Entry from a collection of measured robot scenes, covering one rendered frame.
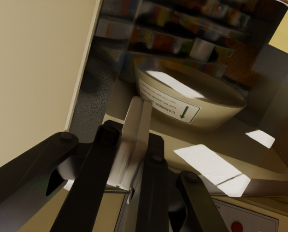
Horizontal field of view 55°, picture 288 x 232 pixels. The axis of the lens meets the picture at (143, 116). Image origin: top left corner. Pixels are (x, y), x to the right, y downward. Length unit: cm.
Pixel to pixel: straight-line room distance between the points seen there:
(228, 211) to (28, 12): 67
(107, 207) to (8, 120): 65
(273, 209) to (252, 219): 4
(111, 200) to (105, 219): 2
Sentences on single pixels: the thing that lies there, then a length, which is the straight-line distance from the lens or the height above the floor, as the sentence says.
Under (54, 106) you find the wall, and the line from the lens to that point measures 85.
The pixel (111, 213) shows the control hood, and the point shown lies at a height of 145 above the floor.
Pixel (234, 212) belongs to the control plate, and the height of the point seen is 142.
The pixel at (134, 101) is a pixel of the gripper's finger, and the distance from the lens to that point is 19.
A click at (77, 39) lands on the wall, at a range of 78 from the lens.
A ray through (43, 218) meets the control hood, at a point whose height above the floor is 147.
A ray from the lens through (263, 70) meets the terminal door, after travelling 25.
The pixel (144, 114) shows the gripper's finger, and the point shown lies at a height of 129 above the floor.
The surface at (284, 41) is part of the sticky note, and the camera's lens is 26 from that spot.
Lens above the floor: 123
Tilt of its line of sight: 23 degrees up
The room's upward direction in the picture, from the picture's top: 160 degrees counter-clockwise
